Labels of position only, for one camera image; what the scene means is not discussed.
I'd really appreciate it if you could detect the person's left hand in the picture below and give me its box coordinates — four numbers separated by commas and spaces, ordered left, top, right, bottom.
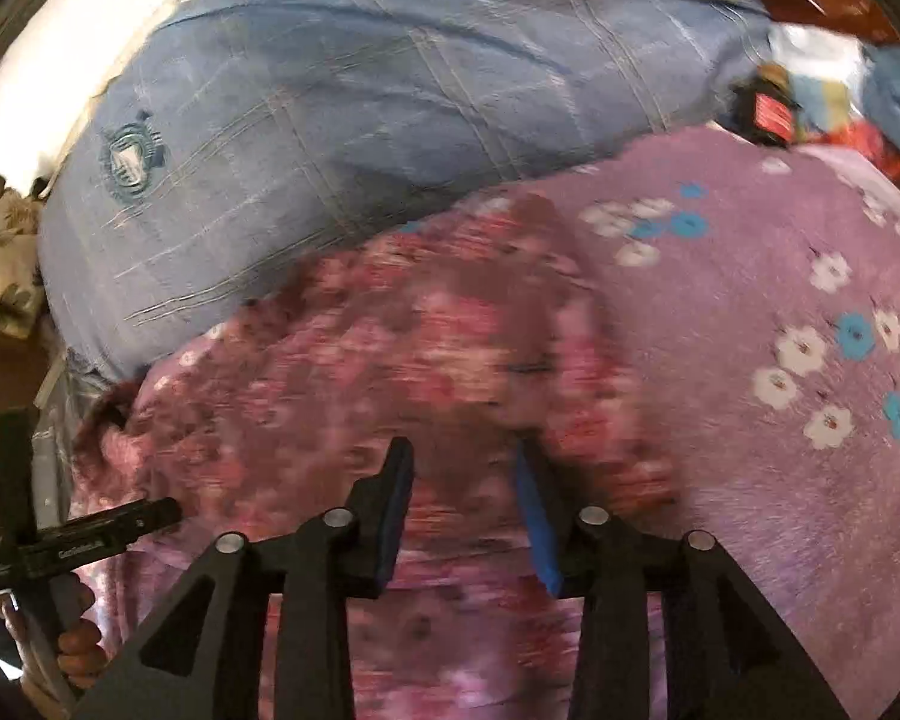
55, 580, 111, 692

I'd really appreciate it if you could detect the pink floral garment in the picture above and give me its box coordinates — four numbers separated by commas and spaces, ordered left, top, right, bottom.
71, 191, 683, 720

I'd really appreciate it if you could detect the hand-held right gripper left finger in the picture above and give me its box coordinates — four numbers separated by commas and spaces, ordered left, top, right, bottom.
71, 436, 416, 720

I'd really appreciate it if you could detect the white blue yellow cloth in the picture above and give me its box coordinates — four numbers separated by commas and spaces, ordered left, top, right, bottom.
767, 22, 872, 133

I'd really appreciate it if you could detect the blue plaid pillow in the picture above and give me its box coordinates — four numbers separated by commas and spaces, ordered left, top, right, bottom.
37, 0, 775, 385

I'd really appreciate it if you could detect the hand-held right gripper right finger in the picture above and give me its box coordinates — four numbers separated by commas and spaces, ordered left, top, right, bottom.
514, 435, 850, 720

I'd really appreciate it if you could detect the dark bottle with red label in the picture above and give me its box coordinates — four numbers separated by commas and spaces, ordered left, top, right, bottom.
733, 64, 800, 148

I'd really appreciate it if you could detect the beige floral cloth bag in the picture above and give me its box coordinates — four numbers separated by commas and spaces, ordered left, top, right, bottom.
0, 174, 50, 340

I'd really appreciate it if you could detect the red printed cloth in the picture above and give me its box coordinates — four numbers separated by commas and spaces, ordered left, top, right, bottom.
808, 118, 900, 205

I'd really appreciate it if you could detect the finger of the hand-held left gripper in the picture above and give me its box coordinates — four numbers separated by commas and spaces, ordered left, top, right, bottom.
122, 496, 183, 542

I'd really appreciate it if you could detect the purple floral bedsheet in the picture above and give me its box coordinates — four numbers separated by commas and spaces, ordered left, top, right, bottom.
390, 124, 900, 720

